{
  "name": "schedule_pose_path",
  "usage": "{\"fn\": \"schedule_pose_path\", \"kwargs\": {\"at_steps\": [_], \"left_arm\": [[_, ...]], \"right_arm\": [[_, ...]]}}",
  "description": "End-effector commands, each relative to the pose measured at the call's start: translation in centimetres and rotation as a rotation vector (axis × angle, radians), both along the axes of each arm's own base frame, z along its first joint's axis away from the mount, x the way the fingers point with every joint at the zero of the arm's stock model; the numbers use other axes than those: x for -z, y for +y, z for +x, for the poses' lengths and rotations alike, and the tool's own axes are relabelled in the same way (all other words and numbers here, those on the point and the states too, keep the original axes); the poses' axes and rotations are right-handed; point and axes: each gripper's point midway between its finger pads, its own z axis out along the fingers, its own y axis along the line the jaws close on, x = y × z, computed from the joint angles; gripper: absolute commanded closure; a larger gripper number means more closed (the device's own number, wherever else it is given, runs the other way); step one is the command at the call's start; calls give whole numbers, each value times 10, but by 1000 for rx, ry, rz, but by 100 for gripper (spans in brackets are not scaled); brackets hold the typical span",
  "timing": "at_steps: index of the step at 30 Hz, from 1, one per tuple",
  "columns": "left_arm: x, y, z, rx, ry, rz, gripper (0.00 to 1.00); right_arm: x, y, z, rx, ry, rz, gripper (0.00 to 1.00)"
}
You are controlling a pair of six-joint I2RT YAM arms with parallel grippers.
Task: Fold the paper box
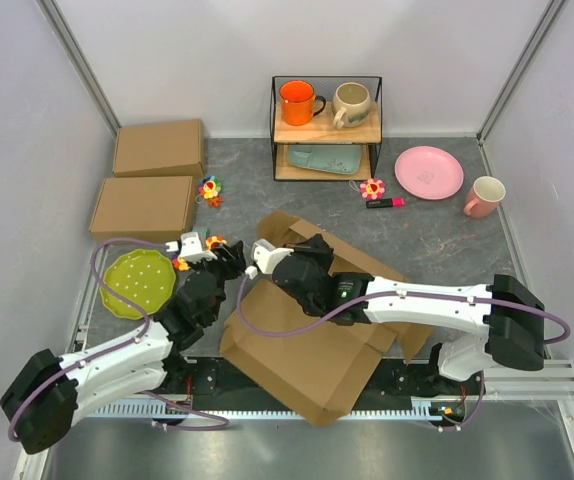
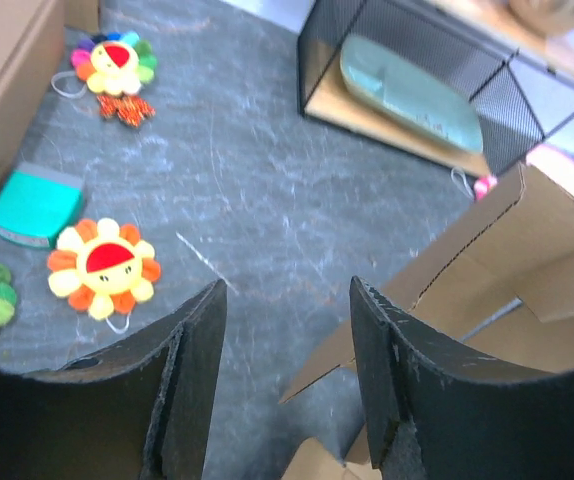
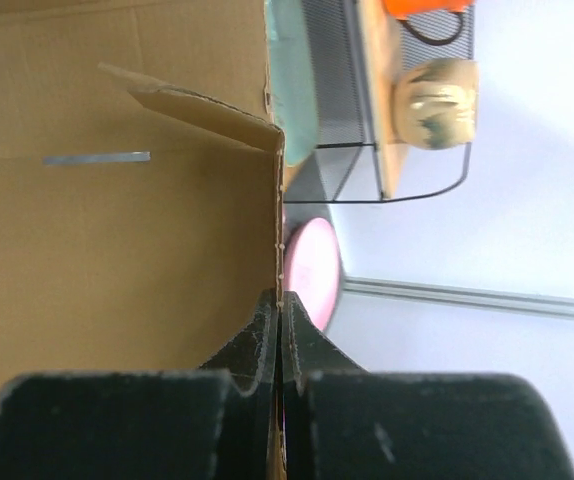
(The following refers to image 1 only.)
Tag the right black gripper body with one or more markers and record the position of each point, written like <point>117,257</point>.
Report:
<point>319,257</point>

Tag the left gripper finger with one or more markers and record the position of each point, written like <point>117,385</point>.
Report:
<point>234,251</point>
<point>234,265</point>

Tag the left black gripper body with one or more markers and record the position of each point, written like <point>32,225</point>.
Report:
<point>220,270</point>

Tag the cardboard box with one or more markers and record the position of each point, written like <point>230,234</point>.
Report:
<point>316,370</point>
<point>173,148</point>
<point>154,209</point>

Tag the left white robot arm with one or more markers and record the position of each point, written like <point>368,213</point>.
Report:
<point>53,393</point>

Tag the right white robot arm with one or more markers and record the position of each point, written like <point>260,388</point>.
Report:
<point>501,323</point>

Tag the rainbow flower plush front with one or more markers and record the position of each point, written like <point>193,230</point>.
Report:
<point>180,264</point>

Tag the green dotted plate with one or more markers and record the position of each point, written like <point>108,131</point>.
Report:
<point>145,277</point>

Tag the pink black highlighter marker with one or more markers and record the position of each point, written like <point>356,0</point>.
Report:
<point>383,203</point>

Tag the teal rectangular dish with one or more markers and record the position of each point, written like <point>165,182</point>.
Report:
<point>332,158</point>

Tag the pink round plate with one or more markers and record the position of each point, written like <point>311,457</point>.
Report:
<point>429,173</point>

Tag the orange enamel mug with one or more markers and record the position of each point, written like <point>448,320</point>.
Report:
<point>299,102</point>

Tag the beige ceramic mug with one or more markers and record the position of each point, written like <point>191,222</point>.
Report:
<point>351,105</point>

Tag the pink mug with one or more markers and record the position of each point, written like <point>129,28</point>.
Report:
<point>485,195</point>

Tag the orange flower plush keychain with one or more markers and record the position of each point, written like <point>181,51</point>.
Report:
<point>212,242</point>

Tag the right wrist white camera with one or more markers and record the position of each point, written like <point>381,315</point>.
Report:
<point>265,257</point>

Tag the wrist white camera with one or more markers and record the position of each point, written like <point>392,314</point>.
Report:
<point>191,248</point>
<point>265,257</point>

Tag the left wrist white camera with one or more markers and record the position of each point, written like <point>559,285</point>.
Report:
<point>191,248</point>

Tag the rainbow flower plush keychain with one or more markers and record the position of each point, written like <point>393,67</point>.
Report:
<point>209,191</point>

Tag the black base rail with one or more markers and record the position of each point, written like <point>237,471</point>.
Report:
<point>214,380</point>

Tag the pink flower plush keychain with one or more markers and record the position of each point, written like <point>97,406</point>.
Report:
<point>369,189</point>

